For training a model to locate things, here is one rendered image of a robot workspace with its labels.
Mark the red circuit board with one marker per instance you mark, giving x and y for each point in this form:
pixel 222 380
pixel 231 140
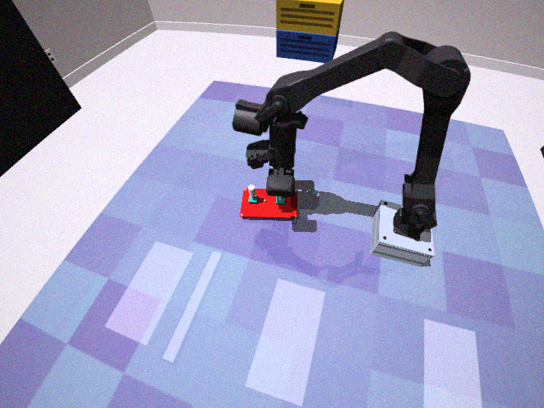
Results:
pixel 256 203

